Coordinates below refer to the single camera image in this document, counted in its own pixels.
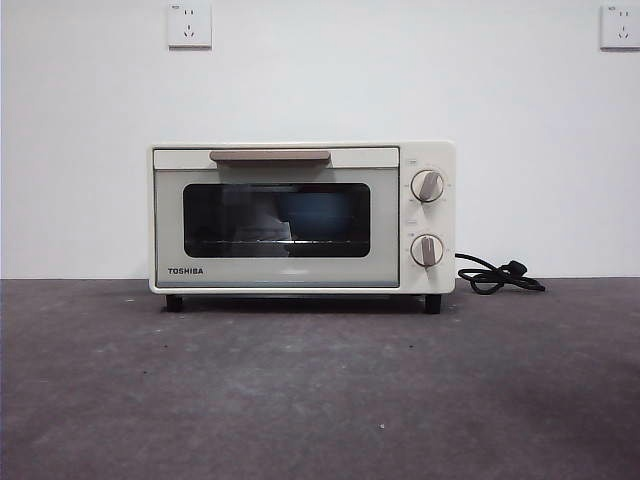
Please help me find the cream round oven knob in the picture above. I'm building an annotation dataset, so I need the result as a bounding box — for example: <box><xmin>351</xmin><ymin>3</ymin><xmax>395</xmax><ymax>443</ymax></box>
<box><xmin>410</xmin><ymin>169</ymin><xmax>448</xmax><ymax>204</ymax></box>
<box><xmin>410</xmin><ymin>232</ymin><xmax>446</xmax><ymax>274</ymax></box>

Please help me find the metal wire oven rack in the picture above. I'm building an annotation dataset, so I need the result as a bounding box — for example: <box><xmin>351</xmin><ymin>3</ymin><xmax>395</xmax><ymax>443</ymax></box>
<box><xmin>199</xmin><ymin>238</ymin><xmax>369</xmax><ymax>248</ymax></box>

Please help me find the white wall socket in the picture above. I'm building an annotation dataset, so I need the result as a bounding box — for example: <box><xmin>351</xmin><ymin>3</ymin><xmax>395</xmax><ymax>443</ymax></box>
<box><xmin>167</xmin><ymin>2</ymin><xmax>213</xmax><ymax>51</ymax></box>
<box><xmin>600</xmin><ymin>3</ymin><xmax>640</xmax><ymax>51</ymax></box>

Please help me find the cream toaster oven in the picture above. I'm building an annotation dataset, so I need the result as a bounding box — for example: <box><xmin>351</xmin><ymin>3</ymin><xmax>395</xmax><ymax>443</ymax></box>
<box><xmin>147</xmin><ymin>140</ymin><xmax>458</xmax><ymax>315</ymax></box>

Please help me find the blue ribbed bowl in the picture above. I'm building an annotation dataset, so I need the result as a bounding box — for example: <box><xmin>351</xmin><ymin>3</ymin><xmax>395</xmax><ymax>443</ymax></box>
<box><xmin>273</xmin><ymin>195</ymin><xmax>352</xmax><ymax>239</ymax></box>

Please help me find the black oven power cable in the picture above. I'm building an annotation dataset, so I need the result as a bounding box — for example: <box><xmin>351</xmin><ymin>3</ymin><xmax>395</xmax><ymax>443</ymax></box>
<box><xmin>454</xmin><ymin>252</ymin><xmax>547</xmax><ymax>295</ymax></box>

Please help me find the glass oven door with handle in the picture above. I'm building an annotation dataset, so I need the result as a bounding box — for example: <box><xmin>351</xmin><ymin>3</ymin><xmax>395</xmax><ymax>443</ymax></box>
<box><xmin>152</xmin><ymin>146</ymin><xmax>401</xmax><ymax>290</ymax></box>

